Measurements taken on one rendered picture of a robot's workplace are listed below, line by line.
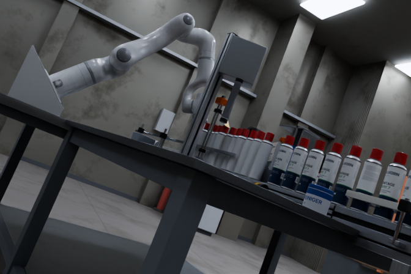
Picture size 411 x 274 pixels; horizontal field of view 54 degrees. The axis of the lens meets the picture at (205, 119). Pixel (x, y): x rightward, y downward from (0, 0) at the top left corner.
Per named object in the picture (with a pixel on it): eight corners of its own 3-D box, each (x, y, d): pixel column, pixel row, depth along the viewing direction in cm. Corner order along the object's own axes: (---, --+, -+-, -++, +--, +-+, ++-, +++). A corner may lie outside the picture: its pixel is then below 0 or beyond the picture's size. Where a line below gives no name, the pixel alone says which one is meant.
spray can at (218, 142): (217, 169, 186) (233, 128, 189) (208, 165, 184) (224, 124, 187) (212, 167, 191) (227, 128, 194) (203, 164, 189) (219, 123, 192)
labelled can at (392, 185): (394, 225, 114) (414, 158, 117) (385, 221, 111) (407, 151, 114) (377, 219, 118) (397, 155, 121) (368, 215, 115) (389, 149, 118)
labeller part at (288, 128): (320, 139, 164) (320, 136, 164) (303, 128, 158) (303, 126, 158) (295, 135, 175) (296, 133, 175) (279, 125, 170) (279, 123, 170)
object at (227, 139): (225, 172, 184) (241, 131, 187) (218, 169, 180) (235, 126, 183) (218, 169, 187) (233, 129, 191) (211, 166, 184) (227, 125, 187)
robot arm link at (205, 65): (183, 57, 219) (178, 111, 214) (211, 57, 214) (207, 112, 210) (188, 62, 227) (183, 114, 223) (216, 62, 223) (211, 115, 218)
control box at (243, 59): (253, 84, 181) (267, 47, 183) (218, 71, 181) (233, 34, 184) (250, 90, 191) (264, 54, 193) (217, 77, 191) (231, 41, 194)
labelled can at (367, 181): (360, 213, 117) (381, 148, 120) (345, 208, 122) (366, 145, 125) (369, 218, 120) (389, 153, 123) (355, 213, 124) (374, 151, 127)
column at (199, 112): (187, 168, 180) (240, 37, 191) (179, 165, 178) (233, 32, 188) (182, 166, 184) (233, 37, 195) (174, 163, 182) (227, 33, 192)
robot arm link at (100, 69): (83, 59, 193) (128, 42, 201) (82, 68, 210) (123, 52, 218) (94, 82, 193) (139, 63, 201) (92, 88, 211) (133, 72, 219)
